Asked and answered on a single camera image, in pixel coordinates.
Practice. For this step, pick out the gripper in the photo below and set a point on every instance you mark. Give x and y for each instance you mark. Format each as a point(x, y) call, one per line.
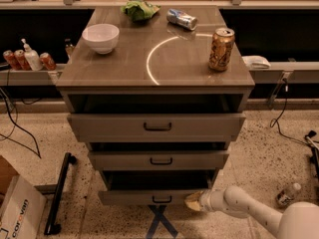
point(206, 199)

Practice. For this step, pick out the grey bottom drawer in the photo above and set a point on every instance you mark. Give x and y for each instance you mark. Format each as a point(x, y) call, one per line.
point(154, 187)

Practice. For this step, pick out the grey drawer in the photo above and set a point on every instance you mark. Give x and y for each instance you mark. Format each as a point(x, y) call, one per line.
point(154, 187)
point(156, 128)
point(158, 160)

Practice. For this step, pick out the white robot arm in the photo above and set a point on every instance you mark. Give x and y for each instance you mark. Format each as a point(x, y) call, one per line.
point(298, 221)

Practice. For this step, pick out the grey middle drawer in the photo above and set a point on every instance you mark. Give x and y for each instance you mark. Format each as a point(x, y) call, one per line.
point(158, 160)

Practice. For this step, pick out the grey top drawer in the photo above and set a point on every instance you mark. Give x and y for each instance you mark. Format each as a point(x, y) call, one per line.
point(156, 128)

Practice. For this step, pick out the grey drawer cabinet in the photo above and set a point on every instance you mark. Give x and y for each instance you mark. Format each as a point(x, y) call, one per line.
point(156, 68)

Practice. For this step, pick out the clear plastic bottle on floor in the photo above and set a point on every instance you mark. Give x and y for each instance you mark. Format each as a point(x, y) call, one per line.
point(287, 194)

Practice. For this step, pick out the black metal bar stand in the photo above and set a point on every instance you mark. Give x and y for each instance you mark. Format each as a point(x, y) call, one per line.
point(52, 228)

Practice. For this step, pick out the white folded cloth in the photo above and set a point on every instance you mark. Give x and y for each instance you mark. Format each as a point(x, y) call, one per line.
point(256, 62)

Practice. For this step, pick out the gold soda can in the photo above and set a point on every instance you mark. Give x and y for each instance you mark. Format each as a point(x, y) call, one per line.
point(221, 48)

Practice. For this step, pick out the cardboard box with print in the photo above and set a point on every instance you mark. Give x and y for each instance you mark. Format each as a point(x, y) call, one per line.
point(22, 205)

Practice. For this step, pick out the silver blue soda can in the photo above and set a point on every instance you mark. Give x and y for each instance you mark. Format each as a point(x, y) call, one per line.
point(182, 19)

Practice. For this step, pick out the white ceramic bowl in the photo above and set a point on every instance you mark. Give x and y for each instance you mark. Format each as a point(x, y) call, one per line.
point(101, 38)

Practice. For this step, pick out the small dark glass bottle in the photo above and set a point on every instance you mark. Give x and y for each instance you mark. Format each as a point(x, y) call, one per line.
point(69, 47)

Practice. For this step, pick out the red can right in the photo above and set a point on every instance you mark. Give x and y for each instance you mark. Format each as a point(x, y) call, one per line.
point(48, 61)

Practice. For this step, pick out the red can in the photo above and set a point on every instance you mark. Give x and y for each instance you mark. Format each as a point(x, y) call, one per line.
point(48, 61)
point(11, 60)
point(20, 57)

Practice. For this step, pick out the white soap dispenser bottle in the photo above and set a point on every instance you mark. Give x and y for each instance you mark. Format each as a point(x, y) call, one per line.
point(32, 57)

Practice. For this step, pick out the red can far left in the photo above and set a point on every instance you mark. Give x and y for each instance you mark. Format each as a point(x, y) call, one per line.
point(11, 60)

